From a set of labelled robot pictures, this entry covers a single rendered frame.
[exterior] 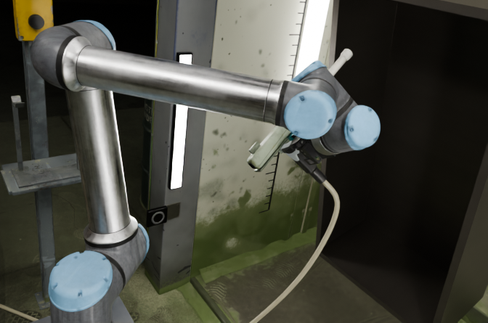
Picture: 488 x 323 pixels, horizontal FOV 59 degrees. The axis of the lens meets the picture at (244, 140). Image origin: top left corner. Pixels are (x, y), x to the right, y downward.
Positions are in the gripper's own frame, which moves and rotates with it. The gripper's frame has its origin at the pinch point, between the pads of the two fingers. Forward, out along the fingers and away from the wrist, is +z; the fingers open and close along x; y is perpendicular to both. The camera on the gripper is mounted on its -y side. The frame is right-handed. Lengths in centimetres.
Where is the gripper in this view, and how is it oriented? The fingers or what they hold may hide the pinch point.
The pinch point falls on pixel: (285, 141)
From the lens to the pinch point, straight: 126.6
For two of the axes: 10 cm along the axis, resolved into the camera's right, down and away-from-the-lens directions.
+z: -3.4, 1.4, 9.3
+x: 6.1, -7.2, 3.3
